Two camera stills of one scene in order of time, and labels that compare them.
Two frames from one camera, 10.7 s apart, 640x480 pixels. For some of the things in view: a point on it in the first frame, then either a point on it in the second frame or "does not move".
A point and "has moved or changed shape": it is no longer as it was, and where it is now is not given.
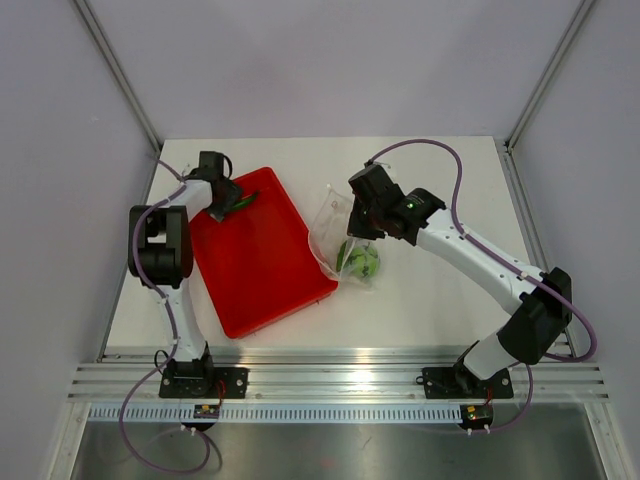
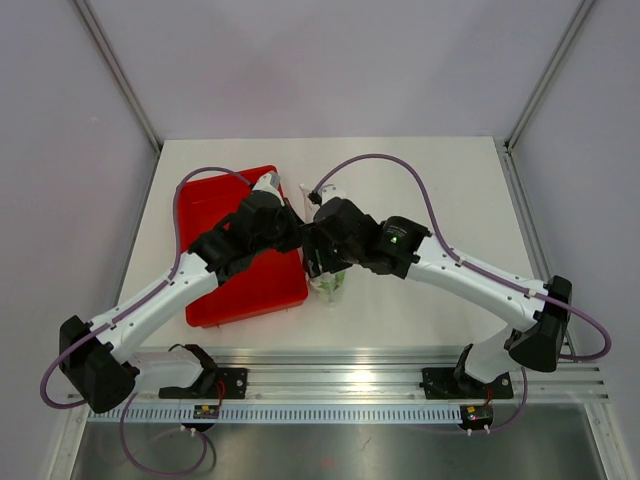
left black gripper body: (221, 181) -> (284, 236)
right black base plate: (456, 382) does not move
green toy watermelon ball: (363, 261) has moved or changed shape
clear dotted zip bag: (346, 257) has moved or changed shape
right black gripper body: (379, 216) -> (332, 256)
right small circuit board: (473, 416) does not move
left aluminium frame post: (118, 74) does not move
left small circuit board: (206, 411) does not move
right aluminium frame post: (576, 21) does not move
